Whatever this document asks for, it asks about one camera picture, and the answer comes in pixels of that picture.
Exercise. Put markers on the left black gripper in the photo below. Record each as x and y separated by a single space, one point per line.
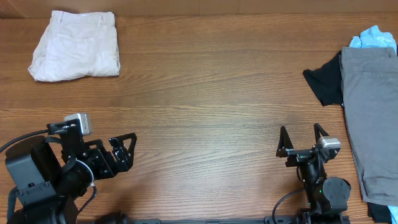
124 160

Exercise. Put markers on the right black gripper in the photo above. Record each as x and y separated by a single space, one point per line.
285 149

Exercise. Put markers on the beige shorts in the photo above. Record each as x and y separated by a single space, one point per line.
75 46

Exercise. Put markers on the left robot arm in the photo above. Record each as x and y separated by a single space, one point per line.
51 168

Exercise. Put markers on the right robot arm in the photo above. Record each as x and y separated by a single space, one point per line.
327 196

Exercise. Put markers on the black garment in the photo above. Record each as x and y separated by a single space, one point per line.
325 82

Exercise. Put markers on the grey shorts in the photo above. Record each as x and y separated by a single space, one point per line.
369 86

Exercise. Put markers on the light blue garment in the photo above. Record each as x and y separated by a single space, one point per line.
373 38

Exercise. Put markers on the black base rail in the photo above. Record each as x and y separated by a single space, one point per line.
122 218

